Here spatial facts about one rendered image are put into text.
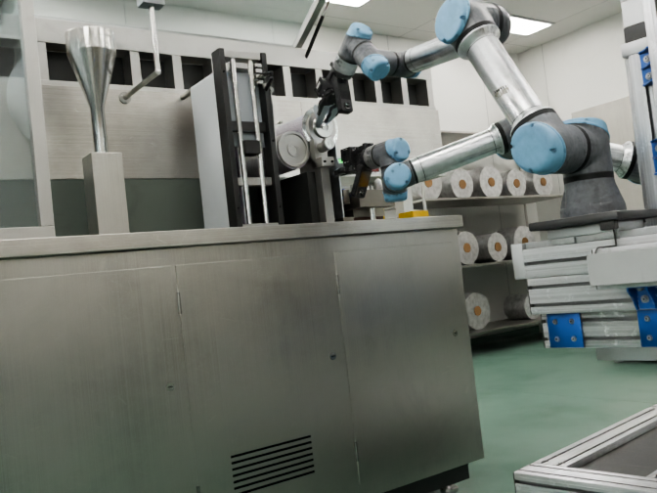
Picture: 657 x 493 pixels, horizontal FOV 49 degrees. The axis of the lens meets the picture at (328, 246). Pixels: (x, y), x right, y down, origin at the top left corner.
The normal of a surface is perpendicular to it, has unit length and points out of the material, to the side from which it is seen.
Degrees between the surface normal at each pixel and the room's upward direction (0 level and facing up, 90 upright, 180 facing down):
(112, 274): 90
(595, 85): 90
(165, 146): 90
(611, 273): 90
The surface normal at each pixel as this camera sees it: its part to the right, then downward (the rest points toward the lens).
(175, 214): 0.58, -0.10
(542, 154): -0.76, 0.17
